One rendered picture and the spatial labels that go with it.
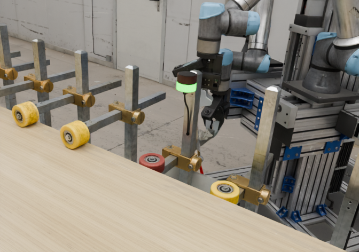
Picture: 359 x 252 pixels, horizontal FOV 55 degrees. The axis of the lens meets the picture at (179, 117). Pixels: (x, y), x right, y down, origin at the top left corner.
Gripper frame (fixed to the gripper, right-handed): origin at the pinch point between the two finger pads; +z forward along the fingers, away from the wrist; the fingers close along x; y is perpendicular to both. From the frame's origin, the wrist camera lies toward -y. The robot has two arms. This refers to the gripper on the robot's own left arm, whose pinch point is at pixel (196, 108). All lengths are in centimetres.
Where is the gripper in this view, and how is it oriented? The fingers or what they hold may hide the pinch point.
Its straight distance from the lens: 120.3
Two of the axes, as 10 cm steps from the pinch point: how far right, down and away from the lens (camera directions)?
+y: 9.8, 1.4, -1.7
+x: 2.1, -3.7, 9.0
